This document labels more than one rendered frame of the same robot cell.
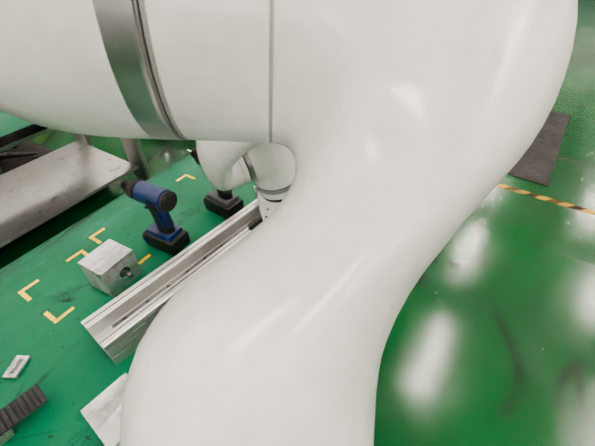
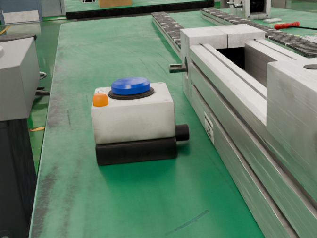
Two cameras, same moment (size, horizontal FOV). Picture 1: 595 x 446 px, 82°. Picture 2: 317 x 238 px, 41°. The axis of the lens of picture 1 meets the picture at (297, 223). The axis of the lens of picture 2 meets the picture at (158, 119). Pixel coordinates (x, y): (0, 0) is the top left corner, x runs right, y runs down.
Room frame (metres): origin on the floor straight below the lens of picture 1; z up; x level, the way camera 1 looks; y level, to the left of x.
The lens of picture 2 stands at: (0.61, -0.15, 0.95)
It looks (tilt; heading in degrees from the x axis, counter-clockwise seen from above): 19 degrees down; 138
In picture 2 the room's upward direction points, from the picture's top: 4 degrees counter-clockwise
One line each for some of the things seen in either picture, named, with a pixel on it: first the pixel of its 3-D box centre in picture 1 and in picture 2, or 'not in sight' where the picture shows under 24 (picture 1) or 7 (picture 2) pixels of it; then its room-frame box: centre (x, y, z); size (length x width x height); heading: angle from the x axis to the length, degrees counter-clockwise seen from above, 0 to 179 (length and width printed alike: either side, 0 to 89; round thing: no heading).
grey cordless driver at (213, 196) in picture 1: (213, 180); not in sight; (0.92, 0.27, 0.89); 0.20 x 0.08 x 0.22; 54
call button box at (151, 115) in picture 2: not in sight; (141, 118); (0.28, 0.13, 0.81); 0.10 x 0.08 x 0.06; 51
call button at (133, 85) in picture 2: not in sight; (130, 89); (0.28, 0.12, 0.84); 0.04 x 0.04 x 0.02
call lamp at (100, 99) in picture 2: not in sight; (100, 98); (0.28, 0.08, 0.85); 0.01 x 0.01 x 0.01
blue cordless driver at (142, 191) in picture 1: (151, 213); not in sight; (0.75, 0.43, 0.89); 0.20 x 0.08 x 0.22; 63
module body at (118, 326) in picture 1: (230, 243); not in sight; (0.70, 0.20, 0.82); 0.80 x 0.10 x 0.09; 141
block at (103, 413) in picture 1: (129, 422); (212, 64); (0.22, 0.32, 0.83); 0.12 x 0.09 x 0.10; 51
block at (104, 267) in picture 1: (114, 269); not in sight; (0.60, 0.49, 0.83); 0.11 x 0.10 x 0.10; 62
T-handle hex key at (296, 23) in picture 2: not in sight; (304, 27); (0.02, 0.94, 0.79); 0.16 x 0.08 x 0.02; 159
